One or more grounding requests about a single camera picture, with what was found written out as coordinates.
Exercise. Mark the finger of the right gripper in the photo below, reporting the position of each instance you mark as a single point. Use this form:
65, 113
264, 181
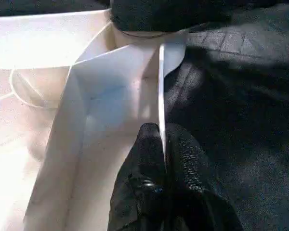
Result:
168, 14

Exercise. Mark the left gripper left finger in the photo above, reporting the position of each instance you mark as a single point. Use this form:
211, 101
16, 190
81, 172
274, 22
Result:
142, 187

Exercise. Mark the black table mat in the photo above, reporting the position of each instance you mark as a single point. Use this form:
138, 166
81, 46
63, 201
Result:
245, 120

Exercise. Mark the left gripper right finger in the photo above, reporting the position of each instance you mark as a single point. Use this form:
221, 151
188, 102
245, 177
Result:
197, 192

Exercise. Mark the white plastic table top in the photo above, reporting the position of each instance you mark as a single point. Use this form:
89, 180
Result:
48, 106

